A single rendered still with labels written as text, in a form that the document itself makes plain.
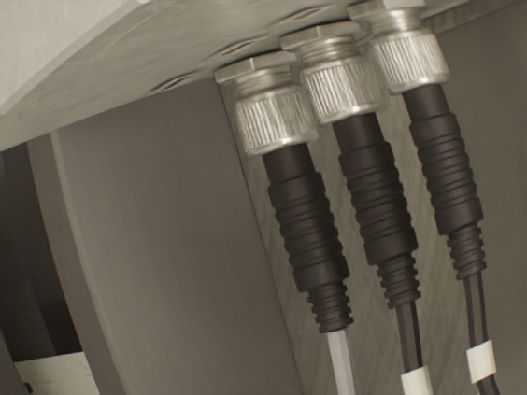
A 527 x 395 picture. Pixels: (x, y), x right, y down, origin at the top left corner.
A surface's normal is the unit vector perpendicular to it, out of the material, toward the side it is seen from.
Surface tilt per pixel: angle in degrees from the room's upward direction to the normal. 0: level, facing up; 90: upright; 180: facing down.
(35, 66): 90
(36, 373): 27
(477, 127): 90
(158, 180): 44
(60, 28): 90
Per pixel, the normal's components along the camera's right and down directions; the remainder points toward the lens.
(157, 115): 0.37, -0.17
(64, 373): 0.29, -0.42
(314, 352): -0.88, 0.25
